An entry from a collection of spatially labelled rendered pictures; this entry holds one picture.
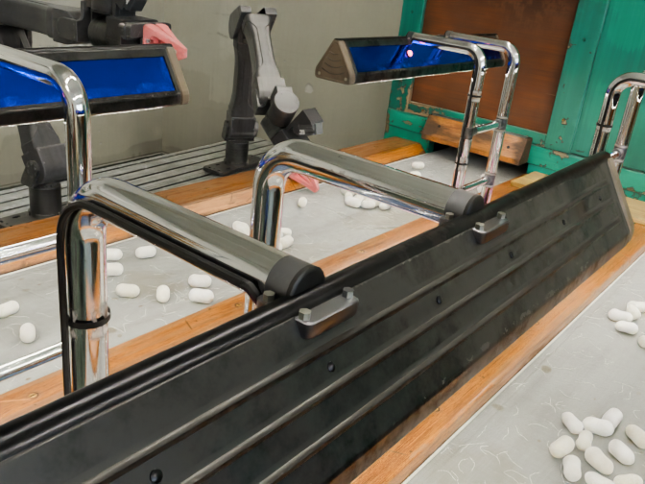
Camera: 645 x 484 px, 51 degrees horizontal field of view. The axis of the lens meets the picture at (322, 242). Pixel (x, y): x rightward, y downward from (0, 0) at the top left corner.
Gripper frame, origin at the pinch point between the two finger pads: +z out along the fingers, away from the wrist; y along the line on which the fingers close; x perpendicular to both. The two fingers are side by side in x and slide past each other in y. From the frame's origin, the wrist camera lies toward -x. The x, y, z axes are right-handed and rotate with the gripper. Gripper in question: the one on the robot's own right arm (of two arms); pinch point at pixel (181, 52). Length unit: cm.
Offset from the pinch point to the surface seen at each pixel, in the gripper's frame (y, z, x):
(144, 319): -22.2, 16.7, 32.9
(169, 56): -17.0, 14.8, -2.9
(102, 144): 140, -195, 87
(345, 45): 20.4, 17.6, -3.3
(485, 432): -12, 64, 32
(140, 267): -11.4, 3.8, 33.1
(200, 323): -20.6, 25.7, 30.3
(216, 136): 182, -155, 79
